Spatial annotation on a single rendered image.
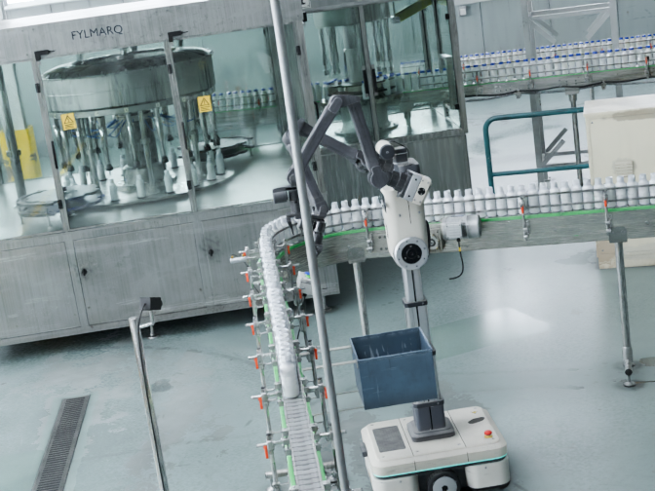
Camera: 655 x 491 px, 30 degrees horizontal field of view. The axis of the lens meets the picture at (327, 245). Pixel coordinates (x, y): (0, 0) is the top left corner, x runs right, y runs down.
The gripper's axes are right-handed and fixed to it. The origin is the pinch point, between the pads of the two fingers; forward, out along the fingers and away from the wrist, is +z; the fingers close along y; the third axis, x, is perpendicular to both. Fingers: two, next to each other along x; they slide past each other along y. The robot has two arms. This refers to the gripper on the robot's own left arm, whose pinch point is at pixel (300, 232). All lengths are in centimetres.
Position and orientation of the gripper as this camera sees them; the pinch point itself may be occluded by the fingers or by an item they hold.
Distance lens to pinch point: 540.5
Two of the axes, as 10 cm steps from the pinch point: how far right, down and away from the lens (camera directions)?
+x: -0.8, -2.3, 9.7
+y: 9.9, -1.4, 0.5
